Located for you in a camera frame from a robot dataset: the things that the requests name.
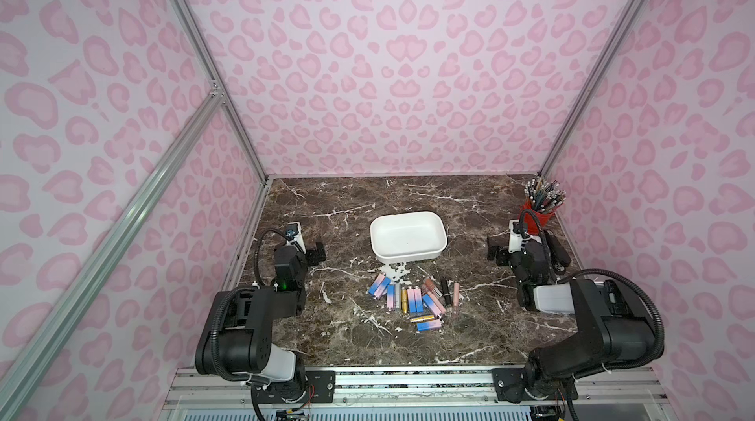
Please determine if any black lipstick tube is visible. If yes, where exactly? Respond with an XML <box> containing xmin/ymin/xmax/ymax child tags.
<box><xmin>440</xmin><ymin>279</ymin><xmax>452</xmax><ymax>307</ymax></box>

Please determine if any pink blue lipstick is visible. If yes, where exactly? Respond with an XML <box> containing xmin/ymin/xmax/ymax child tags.
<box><xmin>368</xmin><ymin>273</ymin><xmax>385</xmax><ymax>295</ymax></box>
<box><xmin>387</xmin><ymin>284</ymin><xmax>396</xmax><ymax>311</ymax></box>
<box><xmin>407</xmin><ymin>287</ymin><xmax>424</xmax><ymax>315</ymax></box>
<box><xmin>416</xmin><ymin>320</ymin><xmax>442</xmax><ymax>332</ymax></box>

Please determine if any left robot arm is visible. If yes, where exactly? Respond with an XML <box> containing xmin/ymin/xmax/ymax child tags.
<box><xmin>195</xmin><ymin>222</ymin><xmax>326</xmax><ymax>403</ymax></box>

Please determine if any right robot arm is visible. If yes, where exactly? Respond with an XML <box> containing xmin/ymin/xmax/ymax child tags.
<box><xmin>487</xmin><ymin>220</ymin><xmax>666</xmax><ymax>404</ymax></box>

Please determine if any white plastic storage box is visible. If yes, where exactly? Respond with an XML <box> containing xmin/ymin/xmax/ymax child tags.
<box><xmin>370</xmin><ymin>212</ymin><xmax>448</xmax><ymax>265</ymax></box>

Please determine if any gold glitter lipstick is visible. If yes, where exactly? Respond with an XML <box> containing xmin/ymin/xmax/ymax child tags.
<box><xmin>400</xmin><ymin>287</ymin><xmax>409</xmax><ymax>314</ymax></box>

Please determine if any pink blue lipstick bottom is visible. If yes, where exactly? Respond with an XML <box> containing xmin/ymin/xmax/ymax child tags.
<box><xmin>416</xmin><ymin>320</ymin><xmax>442</xmax><ymax>332</ymax></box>

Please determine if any bundle of pencils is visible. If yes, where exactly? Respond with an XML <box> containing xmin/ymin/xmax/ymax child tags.
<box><xmin>524</xmin><ymin>177</ymin><xmax>566</xmax><ymax>214</ymax></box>

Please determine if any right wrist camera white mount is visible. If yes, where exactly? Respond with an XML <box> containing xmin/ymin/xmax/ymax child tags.
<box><xmin>507</xmin><ymin>220</ymin><xmax>524</xmax><ymax>253</ymax></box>

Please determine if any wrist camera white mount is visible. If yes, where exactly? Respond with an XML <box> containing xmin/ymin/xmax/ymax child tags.
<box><xmin>507</xmin><ymin>220</ymin><xmax>524</xmax><ymax>253</ymax></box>
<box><xmin>284</xmin><ymin>222</ymin><xmax>306</xmax><ymax>253</ymax></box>

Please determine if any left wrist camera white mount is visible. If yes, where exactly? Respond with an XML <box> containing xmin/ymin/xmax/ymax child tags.
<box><xmin>284</xmin><ymin>222</ymin><xmax>306</xmax><ymax>253</ymax></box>

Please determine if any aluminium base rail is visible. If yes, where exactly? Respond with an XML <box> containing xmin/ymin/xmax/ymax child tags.
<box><xmin>159</xmin><ymin>365</ymin><xmax>676</xmax><ymax>420</ymax></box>

